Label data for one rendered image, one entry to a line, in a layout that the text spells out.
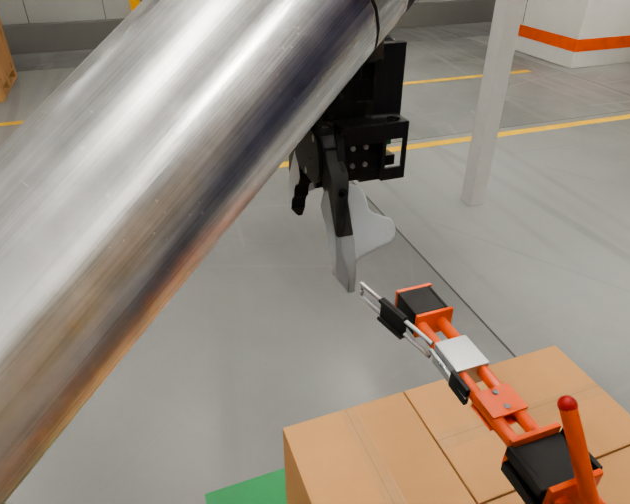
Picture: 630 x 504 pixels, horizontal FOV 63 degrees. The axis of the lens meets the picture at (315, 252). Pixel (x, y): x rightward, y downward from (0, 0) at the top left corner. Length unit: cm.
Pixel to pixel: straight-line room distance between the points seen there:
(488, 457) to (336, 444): 42
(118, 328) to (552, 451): 70
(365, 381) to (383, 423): 86
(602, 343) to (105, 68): 289
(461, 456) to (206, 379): 132
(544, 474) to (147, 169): 69
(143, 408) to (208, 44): 232
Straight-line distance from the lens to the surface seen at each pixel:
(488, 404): 83
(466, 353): 90
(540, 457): 79
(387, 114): 46
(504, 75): 368
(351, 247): 43
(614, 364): 289
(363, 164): 46
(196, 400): 243
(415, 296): 98
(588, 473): 75
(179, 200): 17
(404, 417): 163
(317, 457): 153
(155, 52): 18
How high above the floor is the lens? 180
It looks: 33 degrees down
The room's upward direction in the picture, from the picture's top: straight up
